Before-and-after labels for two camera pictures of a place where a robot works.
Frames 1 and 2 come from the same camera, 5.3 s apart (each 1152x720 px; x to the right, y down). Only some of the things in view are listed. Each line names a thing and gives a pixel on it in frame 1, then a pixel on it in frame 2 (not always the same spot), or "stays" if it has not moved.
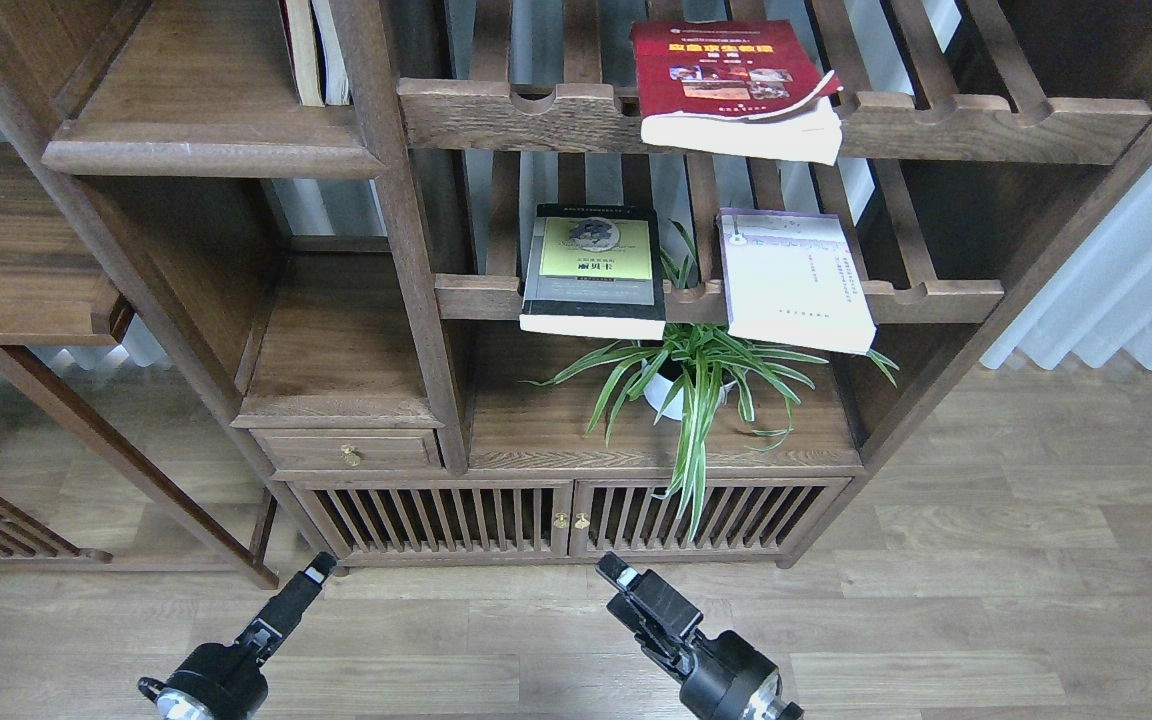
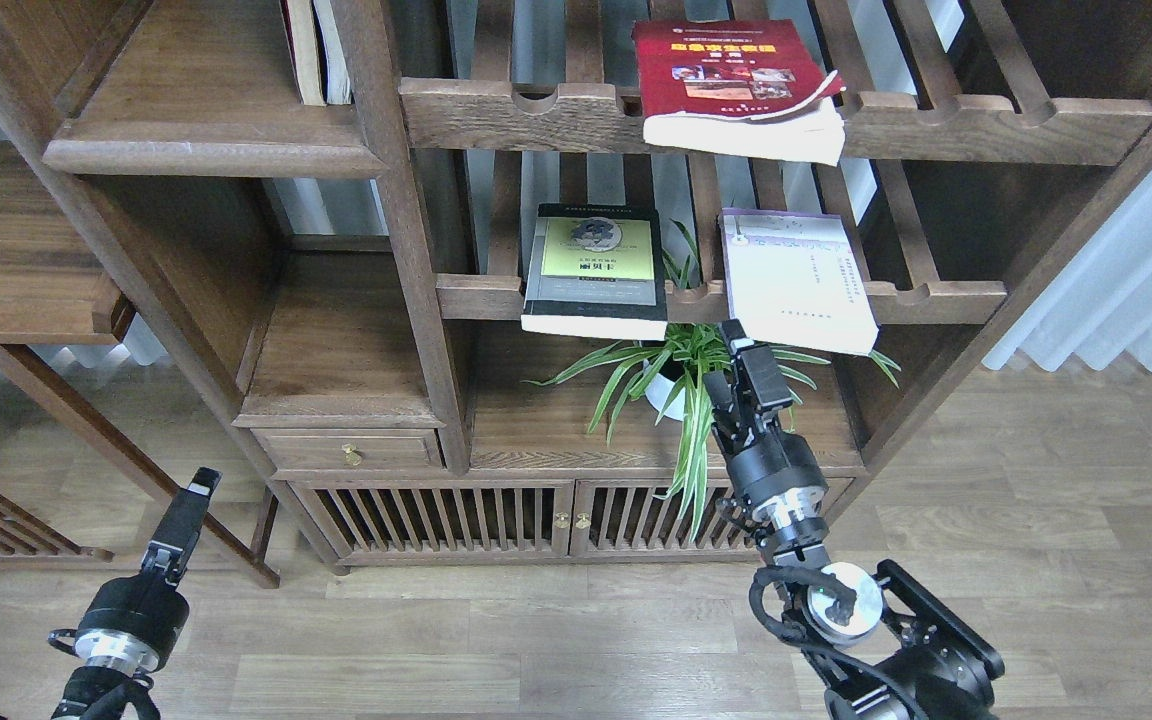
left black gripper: (216, 682) -> (131, 624)
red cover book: (740, 87) stays
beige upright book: (302, 37) stays
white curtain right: (1143, 279) stays
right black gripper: (725, 678) -> (775, 476)
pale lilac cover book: (792, 278) stays
